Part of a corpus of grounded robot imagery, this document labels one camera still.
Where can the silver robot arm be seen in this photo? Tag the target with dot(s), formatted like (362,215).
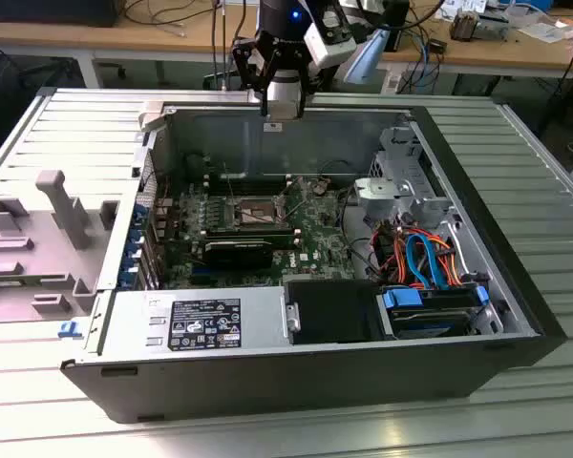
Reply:
(370,55)

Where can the green motherboard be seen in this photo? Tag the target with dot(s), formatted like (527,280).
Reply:
(315,224)

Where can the black graphics card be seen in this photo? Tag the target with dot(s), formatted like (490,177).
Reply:
(239,255)

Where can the black upright box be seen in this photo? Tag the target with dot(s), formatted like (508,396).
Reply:
(398,40)

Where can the metal CPU cooler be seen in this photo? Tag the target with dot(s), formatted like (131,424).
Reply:
(464,26)

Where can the black computer tower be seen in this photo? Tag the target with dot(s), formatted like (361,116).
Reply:
(52,12)

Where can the wooden desk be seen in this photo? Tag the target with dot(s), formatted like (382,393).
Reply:
(52,38)

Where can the black and silver PC case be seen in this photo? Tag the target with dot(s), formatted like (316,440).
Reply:
(267,381)

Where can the white barcode sticker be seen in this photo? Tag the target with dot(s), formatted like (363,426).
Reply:
(273,127)

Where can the black RAM stick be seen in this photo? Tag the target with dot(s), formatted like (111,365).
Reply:
(248,233)

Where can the small blue clip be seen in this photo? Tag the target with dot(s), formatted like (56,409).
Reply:
(69,330)

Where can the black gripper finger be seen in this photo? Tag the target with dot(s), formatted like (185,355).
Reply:
(306,71)
(242,55)

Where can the grey parts rack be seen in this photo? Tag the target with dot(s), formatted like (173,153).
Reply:
(59,200)

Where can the silver power supply unit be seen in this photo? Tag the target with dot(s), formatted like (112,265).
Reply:
(262,329)

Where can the small black adapter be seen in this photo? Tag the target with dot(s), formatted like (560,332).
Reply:
(437,46)

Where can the hard disk in blue carrier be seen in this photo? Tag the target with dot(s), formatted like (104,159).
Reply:
(401,299)

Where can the CPU socket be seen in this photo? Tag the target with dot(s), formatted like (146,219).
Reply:
(255,206)

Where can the silver drive cage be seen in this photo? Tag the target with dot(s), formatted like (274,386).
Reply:
(408,181)

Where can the white paper sheets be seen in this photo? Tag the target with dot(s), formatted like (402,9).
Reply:
(546,31)

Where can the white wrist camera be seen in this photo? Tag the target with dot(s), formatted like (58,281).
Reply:
(329,43)

